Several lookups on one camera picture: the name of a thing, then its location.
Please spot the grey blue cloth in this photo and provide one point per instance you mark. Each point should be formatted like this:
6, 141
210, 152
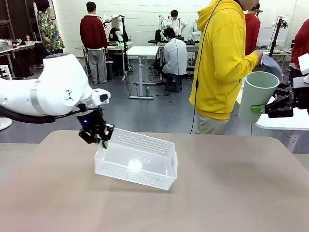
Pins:
271, 65

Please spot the bottle on floor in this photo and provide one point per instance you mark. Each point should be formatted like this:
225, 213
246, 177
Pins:
148, 91

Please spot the person in red jacket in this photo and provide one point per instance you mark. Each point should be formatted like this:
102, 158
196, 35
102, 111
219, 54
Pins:
300, 48

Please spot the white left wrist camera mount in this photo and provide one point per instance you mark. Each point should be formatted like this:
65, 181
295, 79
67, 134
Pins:
102, 96

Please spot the person's right forearm yellow sleeve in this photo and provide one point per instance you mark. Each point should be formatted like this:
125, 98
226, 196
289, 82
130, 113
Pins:
245, 64

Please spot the person in floral shirt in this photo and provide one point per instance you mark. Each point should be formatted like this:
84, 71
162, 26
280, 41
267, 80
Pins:
50, 31

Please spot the grey background work desk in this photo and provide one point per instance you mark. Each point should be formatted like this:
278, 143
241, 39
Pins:
117, 47

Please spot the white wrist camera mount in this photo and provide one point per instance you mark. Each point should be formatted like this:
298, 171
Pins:
304, 64
102, 96

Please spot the white background desk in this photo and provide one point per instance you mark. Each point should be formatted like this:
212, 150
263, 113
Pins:
142, 51

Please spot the pale green cup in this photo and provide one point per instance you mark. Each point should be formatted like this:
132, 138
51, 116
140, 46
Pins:
256, 96

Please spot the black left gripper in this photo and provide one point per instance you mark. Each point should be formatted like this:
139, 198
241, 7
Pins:
93, 122

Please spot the dark haired person white shirt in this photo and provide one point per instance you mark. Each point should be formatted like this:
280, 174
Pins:
175, 55

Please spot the white perforated plastic basket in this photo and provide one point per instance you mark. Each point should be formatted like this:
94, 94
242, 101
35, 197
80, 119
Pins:
135, 176

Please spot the person in dark red sweater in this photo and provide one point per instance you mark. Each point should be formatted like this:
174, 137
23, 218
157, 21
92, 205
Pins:
93, 31

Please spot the dark plastic stool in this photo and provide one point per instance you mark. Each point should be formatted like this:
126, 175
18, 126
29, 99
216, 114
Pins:
173, 84

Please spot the black camera tripod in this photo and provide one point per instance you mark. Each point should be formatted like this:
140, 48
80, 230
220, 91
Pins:
276, 36

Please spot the seated person in black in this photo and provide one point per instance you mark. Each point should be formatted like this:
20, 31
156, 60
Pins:
114, 32

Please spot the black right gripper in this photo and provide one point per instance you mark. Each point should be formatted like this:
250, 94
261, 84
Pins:
301, 97

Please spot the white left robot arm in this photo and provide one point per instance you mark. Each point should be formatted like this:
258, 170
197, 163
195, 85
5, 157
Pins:
48, 91

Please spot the person in yellow hoodie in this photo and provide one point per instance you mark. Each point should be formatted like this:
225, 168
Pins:
217, 67

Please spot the person in red top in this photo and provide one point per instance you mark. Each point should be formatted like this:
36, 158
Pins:
252, 31

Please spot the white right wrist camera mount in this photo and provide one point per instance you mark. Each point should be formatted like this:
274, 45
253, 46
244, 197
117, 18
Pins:
304, 64

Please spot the round white floor base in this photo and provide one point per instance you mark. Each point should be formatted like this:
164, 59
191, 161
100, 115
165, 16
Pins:
4, 123

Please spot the standing person in white shirt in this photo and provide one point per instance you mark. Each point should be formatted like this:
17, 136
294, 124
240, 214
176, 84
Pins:
177, 23

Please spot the person's right hand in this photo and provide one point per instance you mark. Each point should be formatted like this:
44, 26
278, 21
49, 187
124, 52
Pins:
259, 56

